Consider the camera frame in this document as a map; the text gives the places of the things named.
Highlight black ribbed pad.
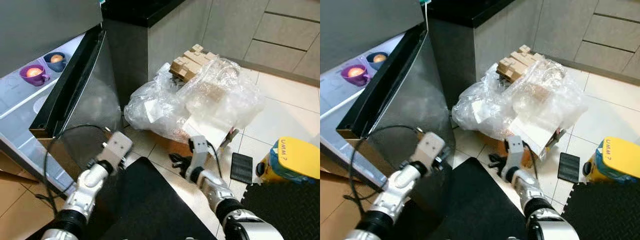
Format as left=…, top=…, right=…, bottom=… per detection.
left=557, top=152, right=581, bottom=184
left=230, top=152, right=255, bottom=185

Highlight clear plastic bag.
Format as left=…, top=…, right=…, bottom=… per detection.
left=451, top=56, right=591, bottom=144
left=123, top=56, right=266, bottom=144

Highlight yellow lidded container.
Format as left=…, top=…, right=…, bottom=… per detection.
left=582, top=136, right=640, bottom=185
left=255, top=136, right=321, bottom=185

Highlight black foam floor mat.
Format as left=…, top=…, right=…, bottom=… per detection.
left=239, top=177, right=321, bottom=240
left=559, top=180, right=640, bottom=240

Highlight small dark object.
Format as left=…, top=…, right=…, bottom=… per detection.
left=366, top=51, right=390, bottom=71
left=43, top=51, right=68, bottom=73

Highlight small purple object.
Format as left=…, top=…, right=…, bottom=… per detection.
left=19, top=64, right=51, bottom=87
left=340, top=64, right=372, bottom=87

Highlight grey kitchen cabinets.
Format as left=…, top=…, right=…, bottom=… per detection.
left=102, top=0, right=321, bottom=88
left=427, top=0, right=640, bottom=83

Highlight grey freezer door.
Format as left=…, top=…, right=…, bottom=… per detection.
left=0, top=0, right=104, bottom=79
left=320, top=0, right=427, bottom=77

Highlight black induction cooktop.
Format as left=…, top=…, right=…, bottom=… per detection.
left=101, top=0, right=187, bottom=29
left=426, top=0, right=517, bottom=29

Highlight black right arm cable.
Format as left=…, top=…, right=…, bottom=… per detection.
left=206, top=141, right=224, bottom=180
left=522, top=141, right=541, bottom=182

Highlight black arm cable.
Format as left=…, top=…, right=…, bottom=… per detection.
left=348, top=124, right=427, bottom=203
left=522, top=141, right=541, bottom=182
left=206, top=141, right=224, bottom=180
left=43, top=123, right=112, bottom=203

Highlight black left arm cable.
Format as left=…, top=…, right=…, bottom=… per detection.
left=43, top=123, right=112, bottom=203
left=348, top=124, right=427, bottom=203

